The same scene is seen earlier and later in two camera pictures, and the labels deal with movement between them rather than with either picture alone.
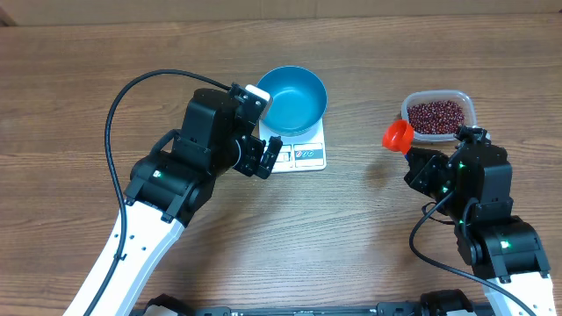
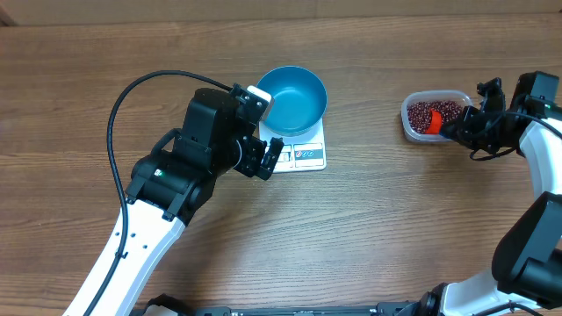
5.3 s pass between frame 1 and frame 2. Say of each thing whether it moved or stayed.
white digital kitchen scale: stayed
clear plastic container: stayed
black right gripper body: moved
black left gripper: stayed
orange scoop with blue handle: moved
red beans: stayed
